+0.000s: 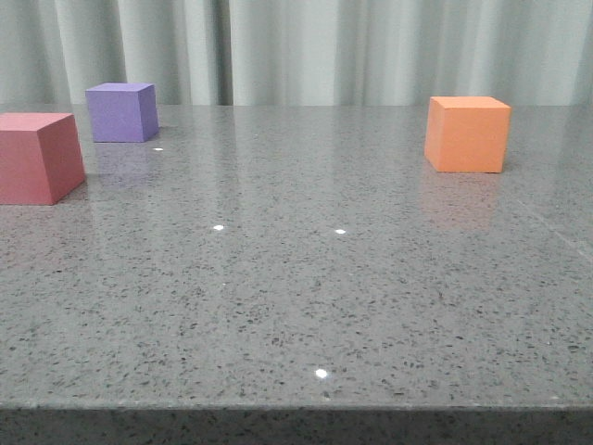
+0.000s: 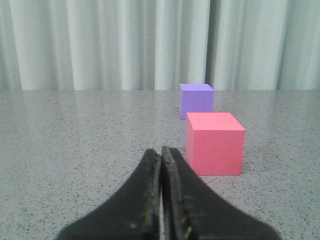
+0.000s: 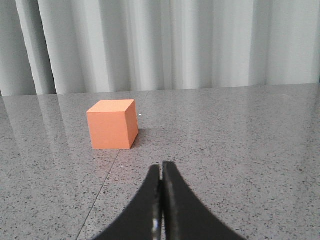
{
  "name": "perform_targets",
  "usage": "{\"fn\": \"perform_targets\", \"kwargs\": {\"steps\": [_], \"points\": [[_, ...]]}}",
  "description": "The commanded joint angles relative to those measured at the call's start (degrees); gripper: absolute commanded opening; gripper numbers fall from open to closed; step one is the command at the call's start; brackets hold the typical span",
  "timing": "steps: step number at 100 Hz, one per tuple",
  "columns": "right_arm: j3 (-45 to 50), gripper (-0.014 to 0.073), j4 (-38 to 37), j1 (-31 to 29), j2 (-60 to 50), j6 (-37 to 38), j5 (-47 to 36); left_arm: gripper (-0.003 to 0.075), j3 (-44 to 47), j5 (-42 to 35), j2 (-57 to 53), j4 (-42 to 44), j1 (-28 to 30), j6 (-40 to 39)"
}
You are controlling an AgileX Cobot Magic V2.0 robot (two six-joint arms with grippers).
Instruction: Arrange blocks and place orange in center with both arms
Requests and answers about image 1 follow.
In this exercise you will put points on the orange foam cube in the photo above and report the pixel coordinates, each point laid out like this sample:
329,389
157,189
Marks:
467,133

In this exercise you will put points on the pale green curtain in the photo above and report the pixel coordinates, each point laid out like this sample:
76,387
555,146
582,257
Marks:
305,53

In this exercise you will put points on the purple foam cube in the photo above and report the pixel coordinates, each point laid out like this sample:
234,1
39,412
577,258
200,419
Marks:
122,112

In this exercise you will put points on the red foam cube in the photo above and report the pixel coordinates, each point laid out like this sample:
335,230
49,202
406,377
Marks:
41,158

